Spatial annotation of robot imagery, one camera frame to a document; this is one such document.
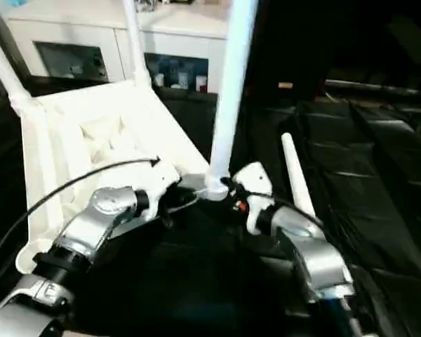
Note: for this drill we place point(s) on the white plastic table leg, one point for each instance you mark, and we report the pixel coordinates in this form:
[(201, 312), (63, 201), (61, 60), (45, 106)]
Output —
[(296, 168), (3, 66), (137, 45), (231, 87)]

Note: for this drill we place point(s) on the white plastic table top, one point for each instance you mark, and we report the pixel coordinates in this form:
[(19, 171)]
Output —
[(91, 123)]

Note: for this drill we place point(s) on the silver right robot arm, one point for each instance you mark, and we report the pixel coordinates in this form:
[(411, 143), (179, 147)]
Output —
[(315, 252)]

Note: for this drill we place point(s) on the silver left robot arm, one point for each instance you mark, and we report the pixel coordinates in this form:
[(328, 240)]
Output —
[(91, 224)]

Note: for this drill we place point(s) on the small yellow label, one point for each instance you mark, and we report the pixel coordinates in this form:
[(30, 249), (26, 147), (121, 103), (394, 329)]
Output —
[(285, 84)]

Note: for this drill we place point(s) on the black mat cloth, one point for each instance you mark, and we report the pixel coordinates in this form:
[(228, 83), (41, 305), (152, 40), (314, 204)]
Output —
[(354, 175)]

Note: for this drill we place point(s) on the black fabric backdrop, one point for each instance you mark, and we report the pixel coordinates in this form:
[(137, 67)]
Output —
[(337, 35)]

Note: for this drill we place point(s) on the white glass door cabinet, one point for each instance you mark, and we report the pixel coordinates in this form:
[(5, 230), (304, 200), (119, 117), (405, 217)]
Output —
[(91, 31)]

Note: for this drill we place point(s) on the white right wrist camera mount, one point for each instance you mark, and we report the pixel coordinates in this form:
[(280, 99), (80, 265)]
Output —
[(256, 182)]

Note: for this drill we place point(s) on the grey metal rail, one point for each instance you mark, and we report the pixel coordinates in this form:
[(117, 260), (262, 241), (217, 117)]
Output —
[(379, 88)]

